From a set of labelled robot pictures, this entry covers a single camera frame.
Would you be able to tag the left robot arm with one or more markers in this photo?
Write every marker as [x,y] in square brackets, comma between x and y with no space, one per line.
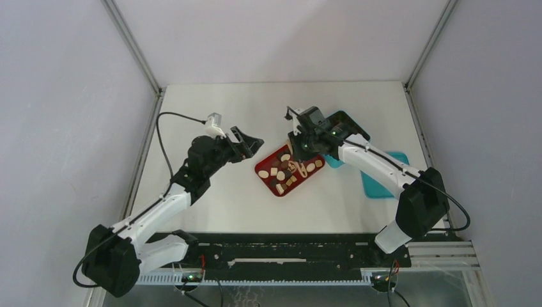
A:
[116,256]

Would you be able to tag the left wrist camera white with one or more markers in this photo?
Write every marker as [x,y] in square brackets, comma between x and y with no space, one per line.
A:
[213,126]

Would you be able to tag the teal chocolate box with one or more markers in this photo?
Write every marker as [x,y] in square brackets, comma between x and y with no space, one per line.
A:
[341,117]

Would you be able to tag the wooden tongs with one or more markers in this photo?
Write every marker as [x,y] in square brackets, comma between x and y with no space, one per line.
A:
[301,169]

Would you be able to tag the red chocolate tray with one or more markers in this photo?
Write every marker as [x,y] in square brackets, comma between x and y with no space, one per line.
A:
[279,174]

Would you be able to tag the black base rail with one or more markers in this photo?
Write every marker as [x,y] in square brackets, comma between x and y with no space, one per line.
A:
[296,257]

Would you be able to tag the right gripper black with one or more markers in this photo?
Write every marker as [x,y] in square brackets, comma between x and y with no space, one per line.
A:
[294,137]

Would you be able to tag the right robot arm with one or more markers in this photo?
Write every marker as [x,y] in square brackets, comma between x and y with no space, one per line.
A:
[422,201]

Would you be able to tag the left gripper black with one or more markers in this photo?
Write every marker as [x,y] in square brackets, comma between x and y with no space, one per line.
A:
[244,149]

